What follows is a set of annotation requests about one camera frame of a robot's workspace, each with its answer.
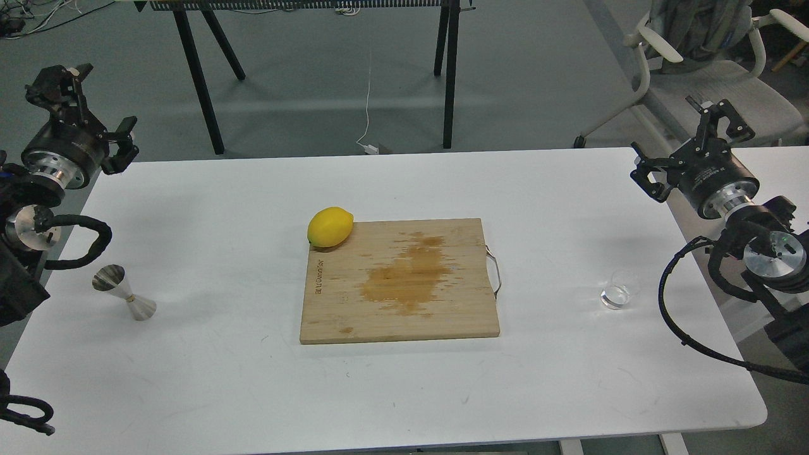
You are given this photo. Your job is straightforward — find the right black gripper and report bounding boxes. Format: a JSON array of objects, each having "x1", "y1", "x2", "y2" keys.
[{"x1": 630, "y1": 96, "x2": 760, "y2": 220}]

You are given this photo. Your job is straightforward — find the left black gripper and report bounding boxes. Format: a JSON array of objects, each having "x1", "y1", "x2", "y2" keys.
[{"x1": 22, "y1": 63, "x2": 139, "y2": 190}]

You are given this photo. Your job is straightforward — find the small clear glass cup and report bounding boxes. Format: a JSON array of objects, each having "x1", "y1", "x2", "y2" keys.
[{"x1": 599, "y1": 270, "x2": 642, "y2": 309}]

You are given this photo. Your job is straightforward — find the steel double jigger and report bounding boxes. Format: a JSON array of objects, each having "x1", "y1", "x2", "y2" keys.
[{"x1": 92, "y1": 264, "x2": 157, "y2": 322}]

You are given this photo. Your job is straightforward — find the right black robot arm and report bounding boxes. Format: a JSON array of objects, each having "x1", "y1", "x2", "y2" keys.
[{"x1": 630, "y1": 96, "x2": 808, "y2": 385}]

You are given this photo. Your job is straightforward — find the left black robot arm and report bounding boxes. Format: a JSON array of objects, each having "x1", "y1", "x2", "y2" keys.
[{"x1": 1, "y1": 63, "x2": 139, "y2": 325}]

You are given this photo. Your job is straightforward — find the grey office chair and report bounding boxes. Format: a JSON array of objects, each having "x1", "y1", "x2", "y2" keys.
[{"x1": 574, "y1": 1, "x2": 807, "y2": 148}]

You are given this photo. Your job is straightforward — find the yellow lemon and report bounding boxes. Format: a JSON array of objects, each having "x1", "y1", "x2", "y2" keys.
[{"x1": 307, "y1": 207, "x2": 355, "y2": 248}]

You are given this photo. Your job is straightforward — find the black leg table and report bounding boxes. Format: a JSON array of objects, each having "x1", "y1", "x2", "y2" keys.
[{"x1": 134, "y1": 0, "x2": 476, "y2": 156}]

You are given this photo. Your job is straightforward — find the wooden cutting board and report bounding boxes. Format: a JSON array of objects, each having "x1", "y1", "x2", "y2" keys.
[{"x1": 300, "y1": 218, "x2": 501, "y2": 344}]

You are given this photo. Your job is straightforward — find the white cable with plug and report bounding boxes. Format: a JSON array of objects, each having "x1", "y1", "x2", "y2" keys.
[{"x1": 355, "y1": 51, "x2": 380, "y2": 155}]

